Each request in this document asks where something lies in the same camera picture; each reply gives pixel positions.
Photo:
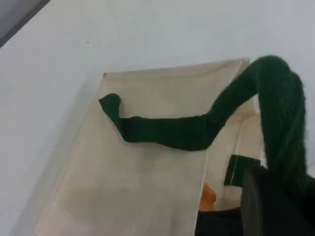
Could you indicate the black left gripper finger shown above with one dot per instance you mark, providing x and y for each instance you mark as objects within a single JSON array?
[
  {"x": 308, "y": 211},
  {"x": 258, "y": 204}
]

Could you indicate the long striped orange bread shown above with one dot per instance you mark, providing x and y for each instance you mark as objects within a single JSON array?
[{"x": 208, "y": 196}]

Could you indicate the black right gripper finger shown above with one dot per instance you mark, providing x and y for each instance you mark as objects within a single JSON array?
[{"x": 219, "y": 222}]

